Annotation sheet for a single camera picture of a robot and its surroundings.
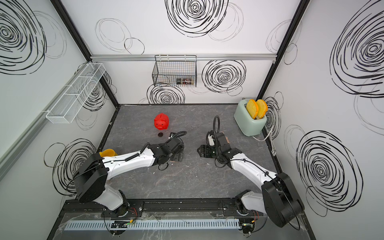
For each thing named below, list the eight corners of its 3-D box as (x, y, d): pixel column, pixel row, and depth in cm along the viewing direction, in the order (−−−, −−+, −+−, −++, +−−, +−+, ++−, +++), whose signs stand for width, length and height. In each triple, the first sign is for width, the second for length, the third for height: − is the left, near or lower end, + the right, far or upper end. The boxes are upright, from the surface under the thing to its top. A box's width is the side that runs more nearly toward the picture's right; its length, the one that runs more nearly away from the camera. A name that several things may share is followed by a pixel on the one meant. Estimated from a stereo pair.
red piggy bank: (154, 129, 107) (151, 121, 100) (161, 120, 113) (159, 111, 105) (164, 133, 105) (161, 125, 98) (170, 123, 111) (169, 115, 103)
